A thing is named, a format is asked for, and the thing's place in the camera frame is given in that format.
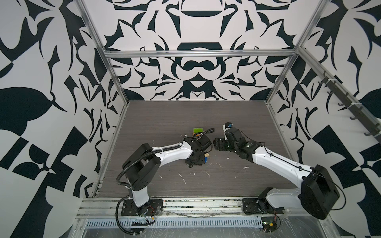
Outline green wood block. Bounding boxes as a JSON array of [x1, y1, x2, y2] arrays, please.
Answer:
[[192, 128, 203, 134]]

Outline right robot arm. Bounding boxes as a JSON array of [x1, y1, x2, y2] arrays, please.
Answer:
[[213, 128, 340, 220]]

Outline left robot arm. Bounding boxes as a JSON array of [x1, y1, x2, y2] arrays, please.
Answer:
[[116, 134, 212, 209]]

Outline small green circuit board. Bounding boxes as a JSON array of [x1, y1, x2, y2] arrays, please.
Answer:
[[261, 216, 281, 234]]

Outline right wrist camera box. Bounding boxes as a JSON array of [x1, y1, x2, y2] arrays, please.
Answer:
[[223, 122, 233, 133]]

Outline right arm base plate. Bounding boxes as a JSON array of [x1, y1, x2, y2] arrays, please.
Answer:
[[242, 198, 284, 215]]

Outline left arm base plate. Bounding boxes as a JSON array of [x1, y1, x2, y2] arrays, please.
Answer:
[[121, 199, 163, 216]]

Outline white cable duct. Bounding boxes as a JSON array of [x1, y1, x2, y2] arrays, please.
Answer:
[[86, 217, 263, 229]]

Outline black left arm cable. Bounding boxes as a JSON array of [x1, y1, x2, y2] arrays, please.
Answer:
[[114, 196, 155, 236]]

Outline black hook rail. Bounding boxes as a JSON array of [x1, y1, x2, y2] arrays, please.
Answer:
[[319, 71, 381, 144]]

